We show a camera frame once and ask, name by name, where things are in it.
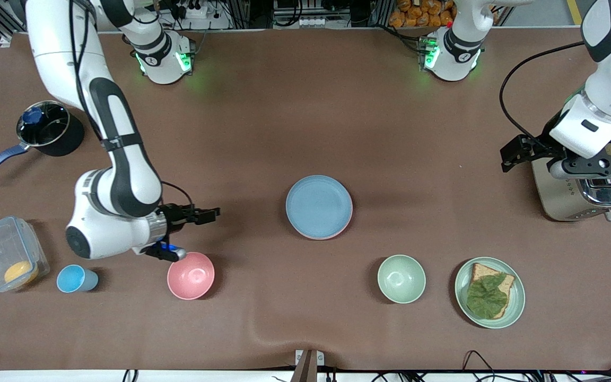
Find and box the blue plate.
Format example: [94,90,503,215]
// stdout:
[285,175,353,238]

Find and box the pink plate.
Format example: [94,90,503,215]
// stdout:
[291,210,354,241]

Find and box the pink bowl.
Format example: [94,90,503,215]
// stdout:
[167,251,215,301]

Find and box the silver toaster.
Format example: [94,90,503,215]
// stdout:
[531,135,611,222]

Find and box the bread slice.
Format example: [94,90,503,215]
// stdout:
[469,263,516,320]

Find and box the blue cup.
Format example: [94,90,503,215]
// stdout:
[56,264,99,293]

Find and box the green plate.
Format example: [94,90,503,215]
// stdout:
[455,257,526,329]

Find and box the green lettuce leaf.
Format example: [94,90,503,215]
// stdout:
[466,273,509,320]

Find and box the brown table cloth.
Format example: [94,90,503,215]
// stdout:
[0,28,611,372]

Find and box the glass lid with blue knob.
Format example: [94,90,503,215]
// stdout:
[16,101,70,147]

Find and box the bag of orange snacks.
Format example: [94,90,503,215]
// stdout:
[389,0,498,29]

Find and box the green bowl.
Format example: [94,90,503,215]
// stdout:
[377,255,426,304]

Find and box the orange round food piece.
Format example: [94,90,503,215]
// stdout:
[4,260,39,287]

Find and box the white power strip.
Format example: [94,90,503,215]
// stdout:
[170,0,201,20]

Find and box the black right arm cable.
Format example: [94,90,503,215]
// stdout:
[69,0,196,209]

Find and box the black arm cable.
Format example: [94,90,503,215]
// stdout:
[69,0,196,209]
[499,41,585,145]

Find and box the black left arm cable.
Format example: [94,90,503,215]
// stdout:
[499,41,585,145]

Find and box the black pot with blue handle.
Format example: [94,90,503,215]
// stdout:
[0,100,85,183]

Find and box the black cable loop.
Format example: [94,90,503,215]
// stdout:
[462,350,498,378]

